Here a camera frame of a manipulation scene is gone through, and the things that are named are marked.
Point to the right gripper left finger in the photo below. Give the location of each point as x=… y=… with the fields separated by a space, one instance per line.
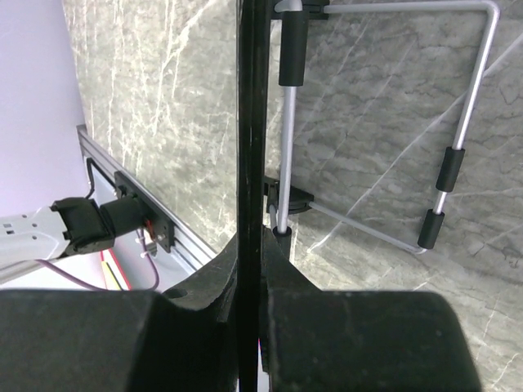
x=182 y=339

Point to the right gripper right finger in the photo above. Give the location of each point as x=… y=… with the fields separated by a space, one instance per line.
x=316 y=340

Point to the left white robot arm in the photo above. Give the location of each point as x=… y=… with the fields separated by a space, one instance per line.
x=69 y=227

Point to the aluminium front rail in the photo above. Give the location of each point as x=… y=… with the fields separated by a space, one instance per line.
x=189 y=249

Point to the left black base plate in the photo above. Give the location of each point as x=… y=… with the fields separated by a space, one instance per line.
x=156 y=218

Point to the silver wire whiteboard stand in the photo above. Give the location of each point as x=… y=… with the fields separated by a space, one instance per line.
x=379 y=111

